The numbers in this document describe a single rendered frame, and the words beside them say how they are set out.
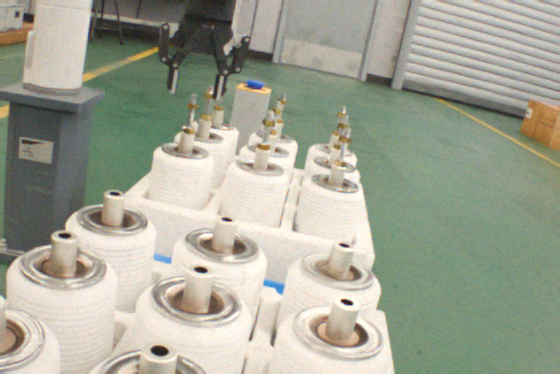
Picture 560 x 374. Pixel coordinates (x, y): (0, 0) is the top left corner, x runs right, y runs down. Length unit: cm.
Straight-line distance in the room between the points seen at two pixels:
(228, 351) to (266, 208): 43
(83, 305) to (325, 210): 46
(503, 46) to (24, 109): 576
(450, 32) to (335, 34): 123
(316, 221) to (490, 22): 553
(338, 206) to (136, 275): 36
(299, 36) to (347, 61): 57
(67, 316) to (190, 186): 44
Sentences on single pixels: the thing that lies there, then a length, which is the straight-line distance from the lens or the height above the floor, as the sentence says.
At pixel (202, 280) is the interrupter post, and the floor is 28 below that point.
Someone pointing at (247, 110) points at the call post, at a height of 27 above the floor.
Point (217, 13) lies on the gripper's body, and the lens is 81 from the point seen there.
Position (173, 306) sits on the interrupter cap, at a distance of 44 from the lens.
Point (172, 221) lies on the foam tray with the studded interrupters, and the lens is 83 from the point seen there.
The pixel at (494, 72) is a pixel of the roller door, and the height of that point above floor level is 42.
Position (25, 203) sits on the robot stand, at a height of 11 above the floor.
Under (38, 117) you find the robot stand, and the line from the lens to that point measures 93.
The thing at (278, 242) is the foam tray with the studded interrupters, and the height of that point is 17.
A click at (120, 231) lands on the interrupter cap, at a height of 25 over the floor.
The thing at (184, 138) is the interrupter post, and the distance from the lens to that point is 86.
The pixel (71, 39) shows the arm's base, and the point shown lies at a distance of 92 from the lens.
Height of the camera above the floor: 48
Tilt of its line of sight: 17 degrees down
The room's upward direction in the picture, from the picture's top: 12 degrees clockwise
